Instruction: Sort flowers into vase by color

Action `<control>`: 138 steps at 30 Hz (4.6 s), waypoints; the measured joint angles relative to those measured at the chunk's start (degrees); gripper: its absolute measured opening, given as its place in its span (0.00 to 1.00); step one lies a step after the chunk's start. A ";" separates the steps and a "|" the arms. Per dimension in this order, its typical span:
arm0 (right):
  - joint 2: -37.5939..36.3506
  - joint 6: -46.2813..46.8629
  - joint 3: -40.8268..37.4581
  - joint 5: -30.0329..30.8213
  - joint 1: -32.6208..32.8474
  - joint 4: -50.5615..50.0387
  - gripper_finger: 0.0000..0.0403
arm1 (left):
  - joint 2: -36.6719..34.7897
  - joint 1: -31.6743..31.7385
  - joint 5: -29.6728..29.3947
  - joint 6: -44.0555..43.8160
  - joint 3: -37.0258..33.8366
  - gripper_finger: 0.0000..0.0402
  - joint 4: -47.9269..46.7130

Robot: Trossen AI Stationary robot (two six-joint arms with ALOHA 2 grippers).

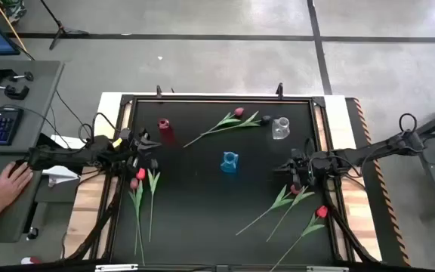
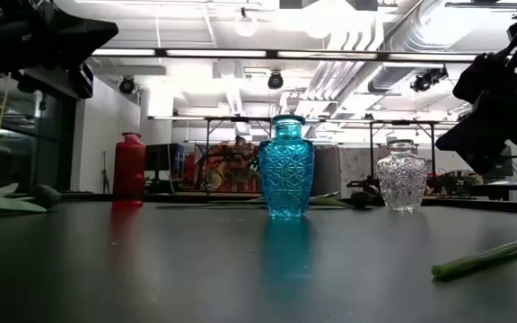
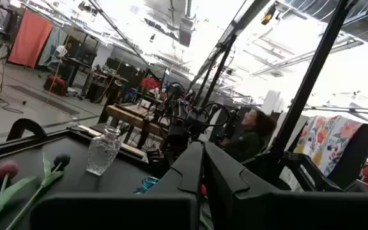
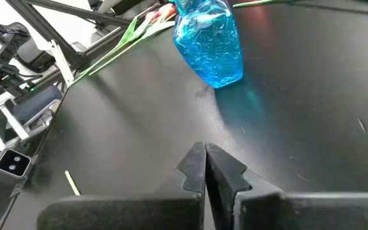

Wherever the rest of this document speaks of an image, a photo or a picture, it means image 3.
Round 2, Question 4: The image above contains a pale green hanging curtain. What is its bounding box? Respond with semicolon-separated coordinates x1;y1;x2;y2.
38;27;68;68

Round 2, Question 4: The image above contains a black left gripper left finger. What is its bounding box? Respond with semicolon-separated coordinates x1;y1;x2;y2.
29;141;204;230

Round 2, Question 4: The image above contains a yellow overhead lamp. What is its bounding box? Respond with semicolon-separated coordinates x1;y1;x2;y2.
259;2;279;26

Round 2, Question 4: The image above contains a blue cut glass vase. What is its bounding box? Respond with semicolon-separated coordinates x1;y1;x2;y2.
134;176;160;195

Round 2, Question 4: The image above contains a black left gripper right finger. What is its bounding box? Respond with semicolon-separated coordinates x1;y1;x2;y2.
204;141;368;230

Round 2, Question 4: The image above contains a wooden work table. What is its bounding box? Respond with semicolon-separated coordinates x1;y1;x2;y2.
105;102;169;151

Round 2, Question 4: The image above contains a dark blue artificial tulip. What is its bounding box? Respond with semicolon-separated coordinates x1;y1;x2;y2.
4;152;72;230

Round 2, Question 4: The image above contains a red bag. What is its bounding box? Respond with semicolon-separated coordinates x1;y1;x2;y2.
42;74;68;97

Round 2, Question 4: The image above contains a thin black slanted post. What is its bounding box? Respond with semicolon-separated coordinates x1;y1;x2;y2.
199;33;238;108

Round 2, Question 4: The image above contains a pink artificial tulip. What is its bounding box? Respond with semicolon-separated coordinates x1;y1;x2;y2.
0;159;38;230

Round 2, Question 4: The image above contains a white floral cloth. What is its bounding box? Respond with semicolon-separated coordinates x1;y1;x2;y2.
293;114;364;177

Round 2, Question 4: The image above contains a thick black frame post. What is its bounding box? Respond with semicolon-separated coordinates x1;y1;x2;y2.
268;0;353;160

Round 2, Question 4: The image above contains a red flower bunch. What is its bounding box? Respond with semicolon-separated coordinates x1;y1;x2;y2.
141;77;162;93

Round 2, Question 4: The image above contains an orange hanging curtain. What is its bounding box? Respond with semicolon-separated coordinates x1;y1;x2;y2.
8;9;54;68

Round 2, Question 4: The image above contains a black chair back panel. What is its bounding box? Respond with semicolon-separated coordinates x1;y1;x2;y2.
326;122;368;190

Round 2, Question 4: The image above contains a black curved bracket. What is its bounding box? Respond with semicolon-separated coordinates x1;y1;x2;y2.
6;118;48;142

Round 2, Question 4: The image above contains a clear cut glass vase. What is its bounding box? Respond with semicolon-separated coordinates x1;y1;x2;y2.
86;125;122;176

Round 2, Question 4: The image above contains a person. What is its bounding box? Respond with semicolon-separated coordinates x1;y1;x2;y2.
55;42;73;66
220;108;278;163

